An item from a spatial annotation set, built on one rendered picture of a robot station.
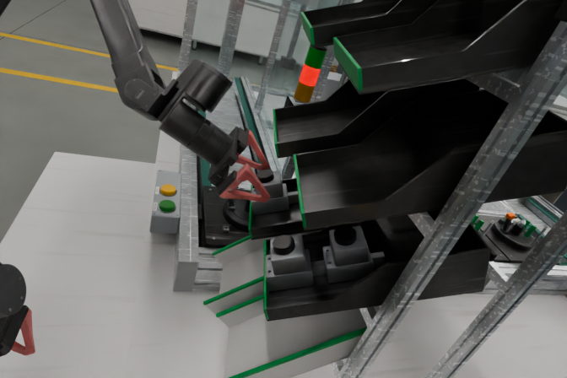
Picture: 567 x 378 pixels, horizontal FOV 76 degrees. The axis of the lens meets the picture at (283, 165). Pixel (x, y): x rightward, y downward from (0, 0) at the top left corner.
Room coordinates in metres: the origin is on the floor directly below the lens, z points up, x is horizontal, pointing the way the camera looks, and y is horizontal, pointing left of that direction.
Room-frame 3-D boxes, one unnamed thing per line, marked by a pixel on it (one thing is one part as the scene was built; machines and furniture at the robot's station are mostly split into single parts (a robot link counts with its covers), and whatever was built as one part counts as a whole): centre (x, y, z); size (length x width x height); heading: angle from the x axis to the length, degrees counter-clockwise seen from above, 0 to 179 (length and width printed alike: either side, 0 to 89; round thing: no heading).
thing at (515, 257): (1.16, -0.87, 1.01); 0.24 x 0.24 x 0.13; 22
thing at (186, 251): (1.00, 0.29, 0.91); 0.89 x 0.06 x 0.11; 22
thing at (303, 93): (1.02, 0.01, 1.28); 0.05 x 0.05 x 0.05
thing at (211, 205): (0.80, 0.05, 0.96); 0.24 x 0.24 x 0.02; 22
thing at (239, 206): (0.80, 0.05, 0.98); 0.14 x 0.14 x 0.02
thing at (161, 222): (0.80, 0.28, 0.93); 0.21 x 0.07 x 0.06; 22
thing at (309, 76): (1.02, 0.01, 1.33); 0.05 x 0.05 x 0.05
